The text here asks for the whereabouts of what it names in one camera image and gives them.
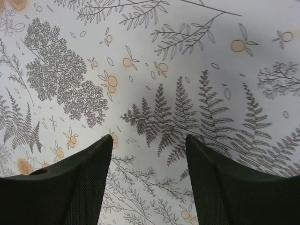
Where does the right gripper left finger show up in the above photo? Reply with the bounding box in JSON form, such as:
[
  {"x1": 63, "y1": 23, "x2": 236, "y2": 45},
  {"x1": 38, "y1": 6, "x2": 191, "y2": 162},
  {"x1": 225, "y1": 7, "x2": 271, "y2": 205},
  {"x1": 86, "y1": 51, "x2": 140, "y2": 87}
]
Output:
[{"x1": 0, "y1": 135, "x2": 113, "y2": 225}]

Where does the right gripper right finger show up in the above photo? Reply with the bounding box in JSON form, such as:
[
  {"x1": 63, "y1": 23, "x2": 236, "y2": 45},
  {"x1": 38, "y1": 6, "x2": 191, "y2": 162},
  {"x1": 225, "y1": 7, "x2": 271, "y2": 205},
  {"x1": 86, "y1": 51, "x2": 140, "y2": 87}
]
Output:
[{"x1": 185, "y1": 135, "x2": 300, "y2": 225}]

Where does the floral patterned table mat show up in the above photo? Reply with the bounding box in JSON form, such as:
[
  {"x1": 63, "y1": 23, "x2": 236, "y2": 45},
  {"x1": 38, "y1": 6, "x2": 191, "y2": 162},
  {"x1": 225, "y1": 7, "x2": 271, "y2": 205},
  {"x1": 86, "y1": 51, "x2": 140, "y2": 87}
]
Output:
[{"x1": 0, "y1": 0, "x2": 300, "y2": 225}]

